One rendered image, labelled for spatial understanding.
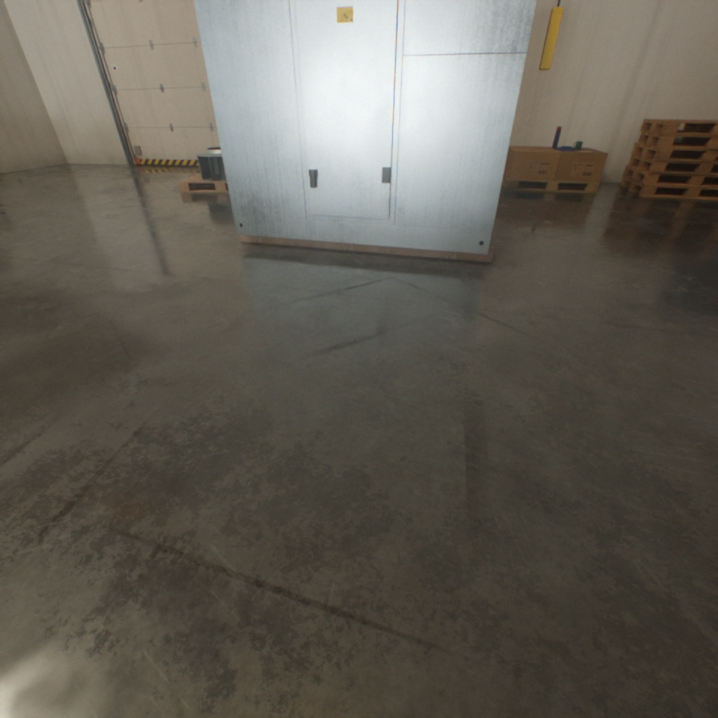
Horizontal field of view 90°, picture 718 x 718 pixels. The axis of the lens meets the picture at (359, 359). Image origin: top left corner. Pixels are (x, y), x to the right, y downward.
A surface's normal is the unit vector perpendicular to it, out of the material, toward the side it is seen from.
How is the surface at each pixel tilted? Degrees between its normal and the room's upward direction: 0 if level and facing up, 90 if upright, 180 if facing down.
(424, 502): 0
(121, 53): 90
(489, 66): 90
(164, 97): 90
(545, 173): 90
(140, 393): 0
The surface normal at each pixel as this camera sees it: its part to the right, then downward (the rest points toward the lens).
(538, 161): -0.17, 0.57
